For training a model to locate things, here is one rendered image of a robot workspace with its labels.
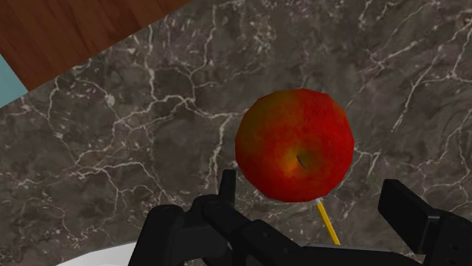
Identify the yellow pencil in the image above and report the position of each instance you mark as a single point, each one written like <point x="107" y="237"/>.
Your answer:
<point x="326" y="221"/>

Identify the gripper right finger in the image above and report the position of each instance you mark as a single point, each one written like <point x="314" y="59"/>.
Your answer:
<point x="442" y="235"/>

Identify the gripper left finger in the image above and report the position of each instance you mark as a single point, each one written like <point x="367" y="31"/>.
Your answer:
<point x="206" y="235"/>

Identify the white round object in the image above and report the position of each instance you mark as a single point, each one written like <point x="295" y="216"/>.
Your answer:
<point x="107" y="257"/>

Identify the red apple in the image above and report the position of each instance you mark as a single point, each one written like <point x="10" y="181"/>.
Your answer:
<point x="295" y="147"/>

